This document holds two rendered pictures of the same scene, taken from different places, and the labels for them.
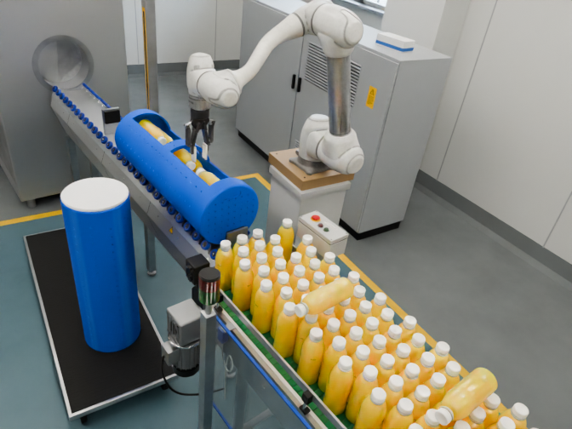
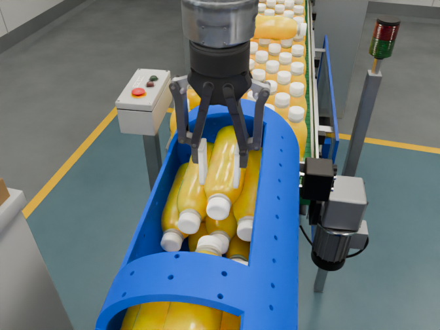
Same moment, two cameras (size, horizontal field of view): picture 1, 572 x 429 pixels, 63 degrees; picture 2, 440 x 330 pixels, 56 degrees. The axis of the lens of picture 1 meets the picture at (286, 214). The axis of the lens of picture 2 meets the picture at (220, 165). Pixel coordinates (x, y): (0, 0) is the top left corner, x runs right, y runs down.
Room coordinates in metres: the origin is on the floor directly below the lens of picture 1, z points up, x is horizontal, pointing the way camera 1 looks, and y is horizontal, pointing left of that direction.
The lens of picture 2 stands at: (2.07, 0.78, 1.66)
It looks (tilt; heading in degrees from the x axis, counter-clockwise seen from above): 40 degrees down; 232
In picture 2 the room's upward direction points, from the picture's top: straight up
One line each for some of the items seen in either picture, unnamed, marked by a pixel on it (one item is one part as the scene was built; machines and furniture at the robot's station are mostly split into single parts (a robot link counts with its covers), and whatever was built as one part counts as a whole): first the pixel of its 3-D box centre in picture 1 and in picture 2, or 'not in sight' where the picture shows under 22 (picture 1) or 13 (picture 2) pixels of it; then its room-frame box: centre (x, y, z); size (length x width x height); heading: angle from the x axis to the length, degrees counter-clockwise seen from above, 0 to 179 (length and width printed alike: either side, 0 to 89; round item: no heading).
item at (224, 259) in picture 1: (224, 266); (291, 146); (1.37, 0.21, 1.00); 0.07 x 0.07 x 0.19
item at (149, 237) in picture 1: (149, 236); not in sight; (2.37, 0.85, 0.31); 0.06 x 0.06 x 0.63; 43
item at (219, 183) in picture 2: (213, 184); (226, 169); (1.69, 0.32, 1.16); 0.19 x 0.07 x 0.07; 43
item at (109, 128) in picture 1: (111, 121); not in sight; (2.53, 1.10, 1.00); 0.10 x 0.04 x 0.15; 133
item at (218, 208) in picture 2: not in sight; (219, 206); (1.77, 0.39, 1.16); 0.04 x 0.02 x 0.04; 133
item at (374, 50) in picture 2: (208, 292); (382, 45); (1.02, 0.20, 1.18); 0.06 x 0.06 x 0.05
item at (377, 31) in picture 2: (209, 281); (385, 29); (1.02, 0.20, 1.23); 0.06 x 0.06 x 0.04
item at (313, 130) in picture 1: (317, 136); not in sight; (2.21, -0.11, 1.22); 0.18 x 0.16 x 0.22; 39
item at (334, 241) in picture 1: (322, 234); (146, 100); (1.60, -0.16, 1.05); 0.20 x 0.10 x 0.10; 43
